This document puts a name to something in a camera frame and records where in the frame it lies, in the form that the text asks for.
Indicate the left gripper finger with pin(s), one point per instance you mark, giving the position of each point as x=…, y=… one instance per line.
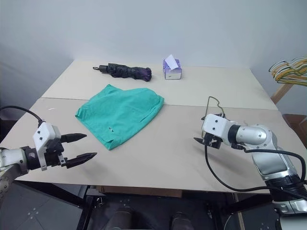
x=80, y=160
x=73, y=137

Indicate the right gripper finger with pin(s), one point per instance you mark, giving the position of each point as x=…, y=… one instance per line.
x=199, y=140

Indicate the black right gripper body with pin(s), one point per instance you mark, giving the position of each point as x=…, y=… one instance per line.
x=214, y=142

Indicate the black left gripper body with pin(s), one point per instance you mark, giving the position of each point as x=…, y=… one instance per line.
x=54, y=153

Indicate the green elastic-waist shorts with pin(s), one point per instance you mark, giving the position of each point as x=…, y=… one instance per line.
x=120, y=112

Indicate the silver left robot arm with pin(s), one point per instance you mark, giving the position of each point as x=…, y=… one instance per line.
x=12, y=158

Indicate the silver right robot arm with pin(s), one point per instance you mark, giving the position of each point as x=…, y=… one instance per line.
x=271, y=163

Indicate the purple white tissue box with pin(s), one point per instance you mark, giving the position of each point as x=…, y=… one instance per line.
x=173, y=73

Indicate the dark rounded shape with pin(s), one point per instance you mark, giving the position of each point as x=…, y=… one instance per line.
x=180, y=221
x=122, y=220

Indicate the brown box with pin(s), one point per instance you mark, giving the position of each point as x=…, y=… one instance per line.
x=296, y=124

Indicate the white tissue sheet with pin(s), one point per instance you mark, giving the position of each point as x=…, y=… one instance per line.
x=171, y=61

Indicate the light wooden rack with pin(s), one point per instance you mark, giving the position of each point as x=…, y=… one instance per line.
x=283, y=89

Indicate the folded black purple umbrella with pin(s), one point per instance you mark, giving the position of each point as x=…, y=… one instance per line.
x=129, y=72

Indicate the bundle of coloured hangers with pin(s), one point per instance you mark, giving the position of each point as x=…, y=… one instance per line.
x=291, y=77

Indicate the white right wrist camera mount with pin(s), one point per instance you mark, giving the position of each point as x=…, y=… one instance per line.
x=216, y=124

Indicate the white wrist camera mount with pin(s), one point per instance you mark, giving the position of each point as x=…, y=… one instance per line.
x=216, y=124
x=44, y=134

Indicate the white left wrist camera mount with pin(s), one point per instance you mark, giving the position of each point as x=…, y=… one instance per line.
x=44, y=134

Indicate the black metal table frame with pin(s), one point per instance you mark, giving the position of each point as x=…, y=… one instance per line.
x=82, y=215

